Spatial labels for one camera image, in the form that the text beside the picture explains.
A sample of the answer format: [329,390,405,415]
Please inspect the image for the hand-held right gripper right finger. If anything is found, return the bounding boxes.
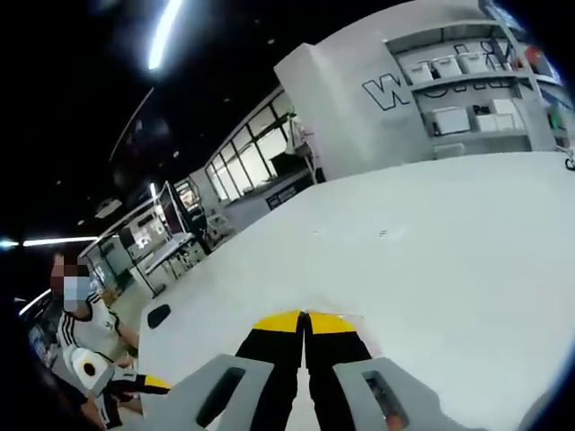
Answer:
[304,311,456,431]

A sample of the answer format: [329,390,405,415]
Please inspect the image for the grey wall shelf unit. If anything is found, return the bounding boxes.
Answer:
[383,17,563,159]

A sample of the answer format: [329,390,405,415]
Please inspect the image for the dark screen on counter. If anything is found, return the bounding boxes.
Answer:
[268,151,301,177]

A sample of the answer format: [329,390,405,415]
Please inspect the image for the stacked white boxes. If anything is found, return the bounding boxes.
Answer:
[474,98,517,132]

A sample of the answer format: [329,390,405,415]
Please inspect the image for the short ceiling light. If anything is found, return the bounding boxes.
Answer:
[21,234,99,249]

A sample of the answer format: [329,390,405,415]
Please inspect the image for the silver framed monitor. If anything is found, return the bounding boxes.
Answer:
[158,179,195,244]

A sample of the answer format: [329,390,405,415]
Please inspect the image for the long ceiling light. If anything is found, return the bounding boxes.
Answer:
[146,0,184,72]

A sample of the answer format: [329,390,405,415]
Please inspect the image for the small black oval object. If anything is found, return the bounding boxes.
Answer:
[146,303,173,330]

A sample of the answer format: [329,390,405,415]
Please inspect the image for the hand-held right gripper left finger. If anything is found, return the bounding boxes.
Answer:
[166,308,307,431]

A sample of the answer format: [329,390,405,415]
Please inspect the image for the large white storage box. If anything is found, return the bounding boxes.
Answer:
[432,107,472,136]

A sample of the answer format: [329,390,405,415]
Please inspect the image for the white storage bin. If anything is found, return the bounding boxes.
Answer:
[405,59,433,85]
[430,55,462,81]
[457,50,490,75]

